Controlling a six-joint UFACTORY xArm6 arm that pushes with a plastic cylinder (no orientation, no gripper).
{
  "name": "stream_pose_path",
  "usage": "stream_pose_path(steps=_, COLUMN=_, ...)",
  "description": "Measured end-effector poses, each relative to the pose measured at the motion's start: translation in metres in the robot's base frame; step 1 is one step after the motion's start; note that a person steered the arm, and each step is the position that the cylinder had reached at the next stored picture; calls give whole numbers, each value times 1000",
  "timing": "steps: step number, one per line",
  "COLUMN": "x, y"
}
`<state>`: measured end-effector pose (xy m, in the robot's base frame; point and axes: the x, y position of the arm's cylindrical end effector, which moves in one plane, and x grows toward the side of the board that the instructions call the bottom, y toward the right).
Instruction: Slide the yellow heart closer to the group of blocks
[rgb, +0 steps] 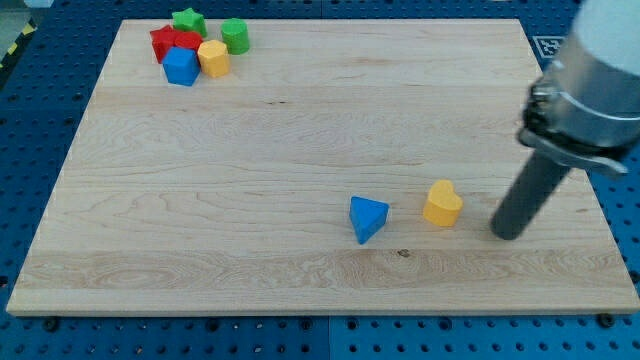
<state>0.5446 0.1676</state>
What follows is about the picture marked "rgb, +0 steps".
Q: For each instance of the red star block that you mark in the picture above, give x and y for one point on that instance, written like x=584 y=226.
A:
x=162 y=40

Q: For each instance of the wooden board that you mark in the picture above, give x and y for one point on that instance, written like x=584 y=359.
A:
x=232 y=196

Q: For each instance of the fiducial marker tag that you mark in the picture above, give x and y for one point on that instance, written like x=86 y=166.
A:
x=547 y=45

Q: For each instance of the green cylinder block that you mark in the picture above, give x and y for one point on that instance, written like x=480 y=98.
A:
x=235 y=35

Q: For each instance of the yellow hexagon block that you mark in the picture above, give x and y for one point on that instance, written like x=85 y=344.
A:
x=214 y=58

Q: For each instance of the blue triangle block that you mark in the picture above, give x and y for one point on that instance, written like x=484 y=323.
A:
x=367 y=217

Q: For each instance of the yellow heart block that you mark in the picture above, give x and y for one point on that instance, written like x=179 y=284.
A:
x=443 y=205

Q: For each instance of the green star block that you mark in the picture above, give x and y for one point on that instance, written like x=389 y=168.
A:
x=190 y=20

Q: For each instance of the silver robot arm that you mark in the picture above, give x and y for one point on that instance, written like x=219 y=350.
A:
x=583 y=112

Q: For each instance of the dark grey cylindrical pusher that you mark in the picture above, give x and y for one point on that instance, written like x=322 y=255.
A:
x=536 y=182

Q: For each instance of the blue cube block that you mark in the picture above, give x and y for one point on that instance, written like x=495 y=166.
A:
x=181 y=66

